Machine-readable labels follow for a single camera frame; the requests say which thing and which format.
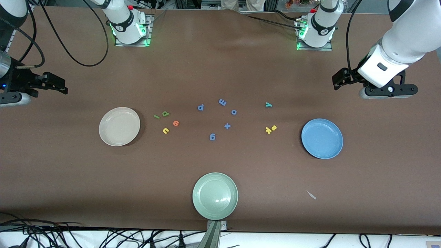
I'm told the black tabletop base cable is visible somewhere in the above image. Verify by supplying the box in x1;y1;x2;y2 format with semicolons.
241;13;304;30

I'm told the person in beige trousers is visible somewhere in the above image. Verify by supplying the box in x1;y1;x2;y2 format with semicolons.
220;0;266;12

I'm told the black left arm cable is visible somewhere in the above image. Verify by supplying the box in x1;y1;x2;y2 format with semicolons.
346;0;364;74

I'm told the black right arm loop cable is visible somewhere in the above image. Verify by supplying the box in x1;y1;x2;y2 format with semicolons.
36;0;110;68

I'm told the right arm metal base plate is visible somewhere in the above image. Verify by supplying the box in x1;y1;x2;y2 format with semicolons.
115;14;154;47

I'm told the beige brown round plate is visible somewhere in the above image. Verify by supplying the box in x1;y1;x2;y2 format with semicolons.
99;107;141;147

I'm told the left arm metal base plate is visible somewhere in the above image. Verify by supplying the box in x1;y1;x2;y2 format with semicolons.
296;15;333;51

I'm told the aluminium table edge rail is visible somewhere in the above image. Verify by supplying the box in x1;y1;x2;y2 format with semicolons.
5;3;37;52

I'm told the green round plate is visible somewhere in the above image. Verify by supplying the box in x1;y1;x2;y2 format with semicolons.
192;172;238;220

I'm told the black floor cable tangle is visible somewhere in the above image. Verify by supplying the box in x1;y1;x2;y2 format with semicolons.
0;213;207;248

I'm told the blue round plate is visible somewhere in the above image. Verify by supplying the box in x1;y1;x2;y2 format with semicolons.
301;118;343;159

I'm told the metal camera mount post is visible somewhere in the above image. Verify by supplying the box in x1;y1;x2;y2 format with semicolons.
197;220;228;248

